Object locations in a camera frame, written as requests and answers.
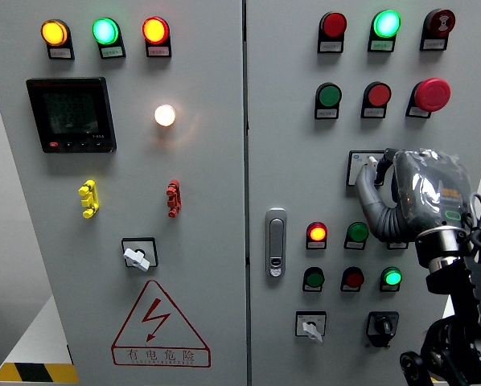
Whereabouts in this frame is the large white-handle turn switch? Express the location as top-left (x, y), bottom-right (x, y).
top-left (346, 150), bottom-right (388, 188)

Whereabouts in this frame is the small green unlit lamp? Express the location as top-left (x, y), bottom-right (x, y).
top-left (346, 222), bottom-right (370, 244)

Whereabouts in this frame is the large red stop button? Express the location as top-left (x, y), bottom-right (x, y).
top-left (413, 77), bottom-right (452, 113)

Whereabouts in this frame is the small green lit lamp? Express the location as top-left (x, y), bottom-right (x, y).
top-left (380, 266), bottom-right (403, 289)

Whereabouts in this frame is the large red push button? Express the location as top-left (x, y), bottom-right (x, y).
top-left (363, 81), bottom-right (393, 109)

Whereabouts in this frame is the small red push button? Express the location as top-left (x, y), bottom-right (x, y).
top-left (340, 266), bottom-right (365, 289)

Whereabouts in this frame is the small red lit lamp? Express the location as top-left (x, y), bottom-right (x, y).
top-left (306, 221), bottom-right (328, 244)

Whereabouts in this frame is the pale grey door with lock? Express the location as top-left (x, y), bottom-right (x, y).
top-left (244, 0), bottom-right (481, 386)

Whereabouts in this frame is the large green push button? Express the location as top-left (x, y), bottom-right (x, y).
top-left (315, 82), bottom-right (343, 109)

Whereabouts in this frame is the small green push button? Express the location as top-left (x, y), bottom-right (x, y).
top-left (302, 266), bottom-right (326, 289)

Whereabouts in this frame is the silver door lock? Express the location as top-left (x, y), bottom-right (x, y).
top-left (265, 207), bottom-right (288, 279)

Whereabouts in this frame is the dark red buzzer lamp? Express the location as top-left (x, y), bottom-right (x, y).
top-left (424, 8), bottom-right (457, 37)

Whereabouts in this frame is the large green lit lamp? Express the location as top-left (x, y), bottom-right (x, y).
top-left (372, 10), bottom-right (402, 39)
top-left (92, 17), bottom-right (121, 46)

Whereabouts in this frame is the large red unlit lamp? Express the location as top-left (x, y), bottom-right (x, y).
top-left (319, 11), bottom-right (348, 39)

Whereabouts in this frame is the pale grey door with display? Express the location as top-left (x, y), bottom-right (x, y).
top-left (0, 0), bottom-right (248, 386)

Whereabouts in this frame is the white round lamp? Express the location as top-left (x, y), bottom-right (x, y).
top-left (154, 104), bottom-right (177, 128)

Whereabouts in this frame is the red warning triangle sign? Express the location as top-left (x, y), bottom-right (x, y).
top-left (110, 279), bottom-right (212, 368)

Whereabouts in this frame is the red-orange lit round lamp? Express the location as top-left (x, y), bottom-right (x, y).
top-left (141, 16), bottom-right (171, 45)

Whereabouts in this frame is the black display meter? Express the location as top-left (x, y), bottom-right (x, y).
top-left (25, 76), bottom-right (117, 154)

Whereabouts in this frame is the yellow round lamp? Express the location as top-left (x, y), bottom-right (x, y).
top-left (40, 18), bottom-right (69, 47)

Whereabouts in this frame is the black yellow striped tape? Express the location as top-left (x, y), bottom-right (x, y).
top-left (0, 361), bottom-right (80, 384)

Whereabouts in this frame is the black-handle turn switch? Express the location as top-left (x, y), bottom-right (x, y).
top-left (364, 311), bottom-right (400, 349)

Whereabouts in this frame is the small white-handle turn switch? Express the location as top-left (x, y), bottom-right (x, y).
top-left (294, 310), bottom-right (327, 343)

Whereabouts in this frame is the small red handle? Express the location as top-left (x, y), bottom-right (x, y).
top-left (166, 179), bottom-right (182, 219)

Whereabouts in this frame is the white-handle switch on black plate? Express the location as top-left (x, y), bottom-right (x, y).
top-left (121, 236), bottom-right (159, 273)

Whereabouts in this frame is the small yellow handle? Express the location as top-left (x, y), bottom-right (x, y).
top-left (77, 179), bottom-right (101, 220)

